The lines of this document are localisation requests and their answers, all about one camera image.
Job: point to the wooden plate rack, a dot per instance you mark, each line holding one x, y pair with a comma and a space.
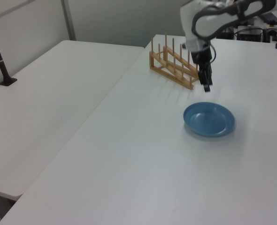
169, 68

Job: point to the black computer keyboard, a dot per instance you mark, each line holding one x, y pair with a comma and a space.
272, 19

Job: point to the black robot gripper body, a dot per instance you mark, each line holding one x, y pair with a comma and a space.
198, 52

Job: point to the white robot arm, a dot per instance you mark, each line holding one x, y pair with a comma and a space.
211, 21

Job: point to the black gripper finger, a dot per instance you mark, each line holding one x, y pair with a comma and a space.
205, 82
209, 72

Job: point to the blue round plate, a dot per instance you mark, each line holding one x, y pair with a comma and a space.
209, 119

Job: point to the black electronics box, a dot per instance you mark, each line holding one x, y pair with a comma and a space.
249, 34

